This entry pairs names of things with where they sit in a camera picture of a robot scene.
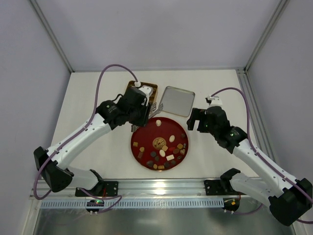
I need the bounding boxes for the silver metal tongs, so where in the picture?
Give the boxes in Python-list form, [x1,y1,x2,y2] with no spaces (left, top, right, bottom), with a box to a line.
[131,103,163,133]

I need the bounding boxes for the white oval swirl chocolate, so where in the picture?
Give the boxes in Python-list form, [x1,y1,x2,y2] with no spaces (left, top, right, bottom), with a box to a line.
[169,135,175,142]

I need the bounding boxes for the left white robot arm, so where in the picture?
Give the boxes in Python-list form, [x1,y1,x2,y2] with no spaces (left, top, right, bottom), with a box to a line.
[34,86,153,196]

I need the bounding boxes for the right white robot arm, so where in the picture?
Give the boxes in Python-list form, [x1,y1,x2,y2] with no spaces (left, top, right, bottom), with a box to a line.
[187,96,313,226]

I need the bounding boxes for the gold chocolate tin box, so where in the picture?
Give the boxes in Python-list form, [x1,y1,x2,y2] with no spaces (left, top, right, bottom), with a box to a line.
[141,82,158,114]

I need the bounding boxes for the white rectangular chocolate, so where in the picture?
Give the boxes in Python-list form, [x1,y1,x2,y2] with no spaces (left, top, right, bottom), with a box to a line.
[166,155,175,161]

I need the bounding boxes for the silver tin lid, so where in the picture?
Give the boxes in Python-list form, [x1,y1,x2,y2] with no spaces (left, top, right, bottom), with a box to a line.
[160,86,195,118]

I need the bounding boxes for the red round plate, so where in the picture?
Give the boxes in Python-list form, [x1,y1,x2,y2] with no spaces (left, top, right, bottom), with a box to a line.
[130,117,189,171]

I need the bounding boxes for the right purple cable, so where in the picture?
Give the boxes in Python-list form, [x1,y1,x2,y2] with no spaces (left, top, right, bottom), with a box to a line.
[210,87,313,225]

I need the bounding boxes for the purple cable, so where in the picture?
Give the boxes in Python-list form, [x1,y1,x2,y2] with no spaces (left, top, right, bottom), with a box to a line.
[33,64,140,200]
[210,87,313,225]

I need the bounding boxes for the aluminium mounting rail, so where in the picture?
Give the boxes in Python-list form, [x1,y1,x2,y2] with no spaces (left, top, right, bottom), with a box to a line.
[30,178,272,199]

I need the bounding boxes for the slotted cable duct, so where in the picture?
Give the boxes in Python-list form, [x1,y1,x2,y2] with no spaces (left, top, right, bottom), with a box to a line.
[41,197,224,209]

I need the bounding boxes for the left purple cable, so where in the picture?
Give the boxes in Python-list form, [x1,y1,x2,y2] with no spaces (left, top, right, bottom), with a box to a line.
[33,64,140,200]

